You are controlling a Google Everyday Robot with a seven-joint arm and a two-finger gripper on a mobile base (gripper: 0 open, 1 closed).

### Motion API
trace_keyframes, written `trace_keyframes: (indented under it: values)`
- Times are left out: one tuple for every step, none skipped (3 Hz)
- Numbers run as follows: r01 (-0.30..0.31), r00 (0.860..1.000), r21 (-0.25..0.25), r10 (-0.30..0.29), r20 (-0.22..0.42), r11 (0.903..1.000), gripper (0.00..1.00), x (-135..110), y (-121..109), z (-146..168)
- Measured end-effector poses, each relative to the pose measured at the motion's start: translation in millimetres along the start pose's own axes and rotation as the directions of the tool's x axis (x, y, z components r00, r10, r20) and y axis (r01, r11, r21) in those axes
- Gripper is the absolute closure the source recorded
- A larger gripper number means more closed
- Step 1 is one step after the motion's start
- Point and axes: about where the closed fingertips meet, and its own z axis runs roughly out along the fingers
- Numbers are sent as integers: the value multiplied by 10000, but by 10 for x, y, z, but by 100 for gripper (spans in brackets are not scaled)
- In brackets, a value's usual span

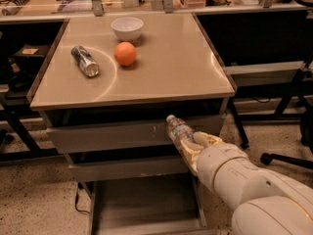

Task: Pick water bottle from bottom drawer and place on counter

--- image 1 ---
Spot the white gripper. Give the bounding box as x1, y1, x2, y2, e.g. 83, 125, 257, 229
181, 131, 248, 189

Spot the clear plastic water bottle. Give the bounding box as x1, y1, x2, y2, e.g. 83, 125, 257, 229
166, 115, 194, 154

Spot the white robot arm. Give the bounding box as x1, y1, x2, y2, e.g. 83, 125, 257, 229
181, 132, 313, 235

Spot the grey top drawer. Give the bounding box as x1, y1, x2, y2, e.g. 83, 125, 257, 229
46, 114, 227, 155

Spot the grey middle drawer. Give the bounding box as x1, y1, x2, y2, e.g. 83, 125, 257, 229
68, 155, 190, 182

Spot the open grey bottom drawer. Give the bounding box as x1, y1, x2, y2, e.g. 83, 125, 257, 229
88, 173, 217, 235

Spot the grey drawer cabinet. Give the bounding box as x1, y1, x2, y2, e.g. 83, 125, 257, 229
26, 11, 238, 235

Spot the black office chair base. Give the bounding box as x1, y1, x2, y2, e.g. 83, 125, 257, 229
260, 112, 313, 169

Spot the orange fruit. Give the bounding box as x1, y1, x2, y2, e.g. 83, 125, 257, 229
114, 42, 137, 66

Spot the white ceramic bowl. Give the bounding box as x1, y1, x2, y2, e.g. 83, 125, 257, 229
112, 17, 144, 41

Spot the silver blue drink can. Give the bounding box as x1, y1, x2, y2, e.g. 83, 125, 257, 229
70, 45, 99, 77

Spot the black box with label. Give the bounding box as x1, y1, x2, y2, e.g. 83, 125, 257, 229
13, 44, 50, 74

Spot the black coiled spring tool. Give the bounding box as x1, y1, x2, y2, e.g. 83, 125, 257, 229
2, 0, 29, 16

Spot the black cable on floor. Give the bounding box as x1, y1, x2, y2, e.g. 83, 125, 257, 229
74, 181, 91, 215

